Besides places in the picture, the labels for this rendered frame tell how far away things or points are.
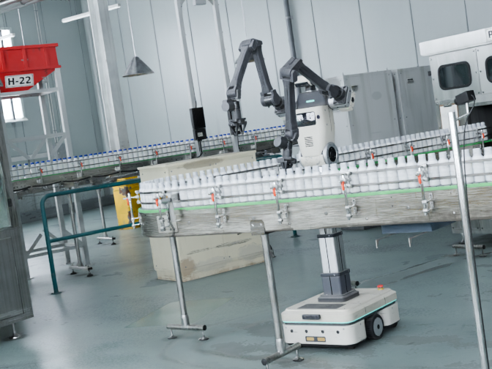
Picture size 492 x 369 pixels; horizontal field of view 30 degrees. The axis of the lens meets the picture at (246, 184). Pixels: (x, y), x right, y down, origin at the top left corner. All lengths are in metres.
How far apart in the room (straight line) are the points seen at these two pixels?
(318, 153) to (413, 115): 6.16
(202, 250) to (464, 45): 3.23
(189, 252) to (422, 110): 4.14
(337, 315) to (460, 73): 3.83
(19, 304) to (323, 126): 3.19
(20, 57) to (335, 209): 7.13
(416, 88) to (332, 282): 6.35
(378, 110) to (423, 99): 0.79
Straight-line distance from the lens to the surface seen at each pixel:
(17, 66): 11.52
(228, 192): 5.45
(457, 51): 8.90
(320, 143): 5.74
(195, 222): 5.61
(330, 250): 5.85
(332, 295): 5.88
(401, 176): 4.81
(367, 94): 11.35
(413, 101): 11.87
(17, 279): 7.71
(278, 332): 5.45
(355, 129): 11.17
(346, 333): 5.62
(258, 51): 5.82
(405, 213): 4.80
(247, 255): 9.59
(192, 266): 9.23
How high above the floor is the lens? 1.43
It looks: 4 degrees down
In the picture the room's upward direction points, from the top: 8 degrees counter-clockwise
